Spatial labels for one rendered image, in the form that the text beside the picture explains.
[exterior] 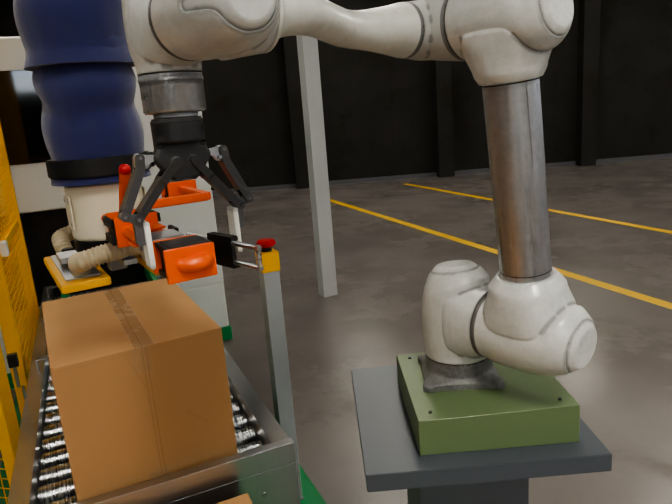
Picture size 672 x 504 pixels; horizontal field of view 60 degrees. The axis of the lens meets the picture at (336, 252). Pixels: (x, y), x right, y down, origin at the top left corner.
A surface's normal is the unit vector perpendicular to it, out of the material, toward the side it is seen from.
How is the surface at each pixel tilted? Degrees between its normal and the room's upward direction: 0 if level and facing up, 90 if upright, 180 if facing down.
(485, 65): 102
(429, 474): 90
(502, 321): 94
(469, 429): 90
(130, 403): 90
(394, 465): 0
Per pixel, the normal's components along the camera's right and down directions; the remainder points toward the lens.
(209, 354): 0.47, 0.18
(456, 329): -0.74, 0.26
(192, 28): -0.57, 0.64
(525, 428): 0.04, 0.24
